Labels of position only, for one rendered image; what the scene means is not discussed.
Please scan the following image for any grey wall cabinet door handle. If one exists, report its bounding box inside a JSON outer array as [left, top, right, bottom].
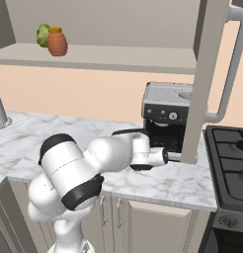
[[204, 5, 243, 125]]

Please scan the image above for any grey base cabinet door handle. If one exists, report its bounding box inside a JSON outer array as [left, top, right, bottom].
[[99, 194, 109, 227], [115, 197, 124, 229]]

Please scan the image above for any grey stove knob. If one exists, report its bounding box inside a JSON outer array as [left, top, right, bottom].
[[219, 214, 240, 229]]

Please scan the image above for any beige base cabinet door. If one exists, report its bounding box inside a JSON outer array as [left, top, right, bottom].
[[110, 194, 198, 253], [8, 179, 111, 253]]

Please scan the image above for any orange-brown honey bottle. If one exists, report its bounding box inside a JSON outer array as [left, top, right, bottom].
[[46, 26, 69, 57]]

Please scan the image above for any grey corner base cabinet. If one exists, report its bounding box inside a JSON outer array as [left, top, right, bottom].
[[0, 177, 40, 253]]

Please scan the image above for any black gas stove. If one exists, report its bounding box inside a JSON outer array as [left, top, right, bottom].
[[197, 125, 243, 253]]

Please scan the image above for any green round item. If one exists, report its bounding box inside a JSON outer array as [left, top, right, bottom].
[[36, 23, 52, 48]]

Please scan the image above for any beige wall cabinet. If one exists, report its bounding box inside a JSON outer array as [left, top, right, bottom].
[[0, 0, 208, 76]]

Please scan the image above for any silver black coffee machine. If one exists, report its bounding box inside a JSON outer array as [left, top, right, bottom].
[[141, 81, 195, 163]]

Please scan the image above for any beige wall cabinet door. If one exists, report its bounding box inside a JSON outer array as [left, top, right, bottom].
[[180, 0, 233, 165]]

